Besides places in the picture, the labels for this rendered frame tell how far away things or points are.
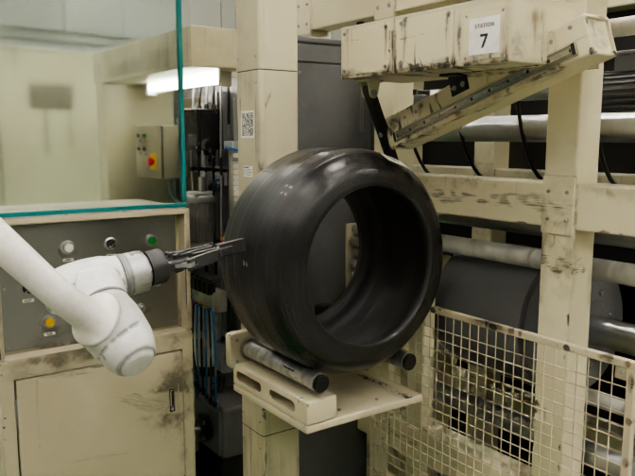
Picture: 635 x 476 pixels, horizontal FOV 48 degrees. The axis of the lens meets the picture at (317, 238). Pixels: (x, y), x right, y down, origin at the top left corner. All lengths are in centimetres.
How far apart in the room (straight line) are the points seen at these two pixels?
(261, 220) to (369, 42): 63
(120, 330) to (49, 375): 77
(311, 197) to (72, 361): 86
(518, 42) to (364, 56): 50
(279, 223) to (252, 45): 59
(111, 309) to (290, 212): 47
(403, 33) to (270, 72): 37
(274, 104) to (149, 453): 109
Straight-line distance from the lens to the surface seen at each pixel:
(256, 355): 189
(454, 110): 191
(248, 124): 198
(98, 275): 143
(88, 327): 131
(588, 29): 169
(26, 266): 126
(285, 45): 199
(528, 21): 169
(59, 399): 209
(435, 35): 179
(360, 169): 165
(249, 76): 198
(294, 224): 156
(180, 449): 228
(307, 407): 169
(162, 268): 150
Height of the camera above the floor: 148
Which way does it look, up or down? 8 degrees down
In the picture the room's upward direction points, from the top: straight up
